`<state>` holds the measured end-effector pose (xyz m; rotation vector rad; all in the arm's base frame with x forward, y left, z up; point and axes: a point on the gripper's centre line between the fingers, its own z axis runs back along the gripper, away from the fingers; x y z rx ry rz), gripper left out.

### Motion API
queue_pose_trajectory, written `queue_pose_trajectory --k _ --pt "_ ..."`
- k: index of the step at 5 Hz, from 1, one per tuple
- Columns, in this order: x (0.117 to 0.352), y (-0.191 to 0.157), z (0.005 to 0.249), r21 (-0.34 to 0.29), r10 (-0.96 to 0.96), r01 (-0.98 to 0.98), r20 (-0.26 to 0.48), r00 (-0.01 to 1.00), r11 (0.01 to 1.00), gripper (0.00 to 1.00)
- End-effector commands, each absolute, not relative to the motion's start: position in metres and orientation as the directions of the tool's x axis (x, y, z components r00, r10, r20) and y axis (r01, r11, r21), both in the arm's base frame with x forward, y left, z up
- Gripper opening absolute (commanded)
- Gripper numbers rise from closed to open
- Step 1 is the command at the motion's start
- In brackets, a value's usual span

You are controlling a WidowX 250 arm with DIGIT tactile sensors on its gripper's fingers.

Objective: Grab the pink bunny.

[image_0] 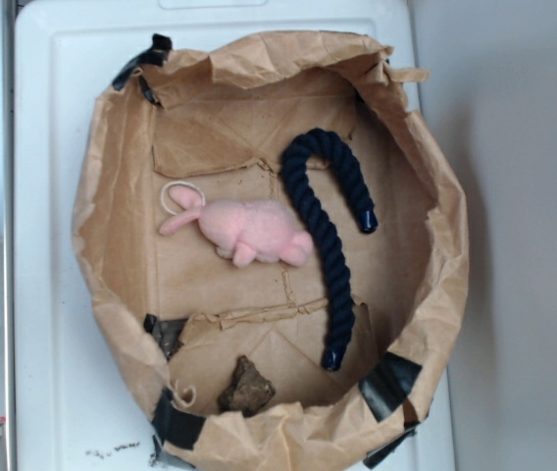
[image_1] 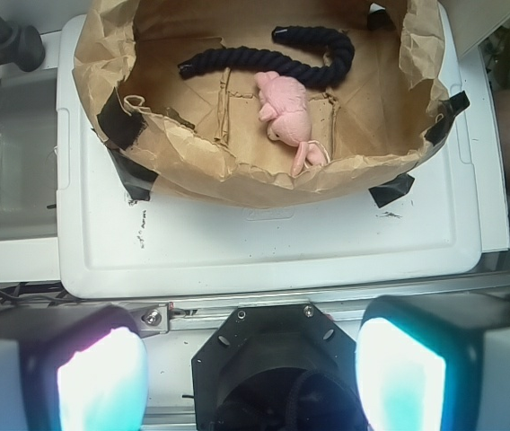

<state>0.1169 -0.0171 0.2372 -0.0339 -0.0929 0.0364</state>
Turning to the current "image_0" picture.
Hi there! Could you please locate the brown rock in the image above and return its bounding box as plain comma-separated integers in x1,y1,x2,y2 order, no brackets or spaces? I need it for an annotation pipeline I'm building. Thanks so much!
218,355,276,417

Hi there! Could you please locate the brown paper bag bin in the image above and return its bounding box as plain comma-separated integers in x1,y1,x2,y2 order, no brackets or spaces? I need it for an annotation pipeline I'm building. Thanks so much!
73,31,469,470

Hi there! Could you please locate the pink plush bunny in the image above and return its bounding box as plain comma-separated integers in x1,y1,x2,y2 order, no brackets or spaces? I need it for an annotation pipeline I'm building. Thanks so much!
159,181,314,268

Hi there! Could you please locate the dark blue rope toy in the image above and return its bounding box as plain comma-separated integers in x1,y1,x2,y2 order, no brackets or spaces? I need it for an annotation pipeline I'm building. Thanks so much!
280,129,379,372

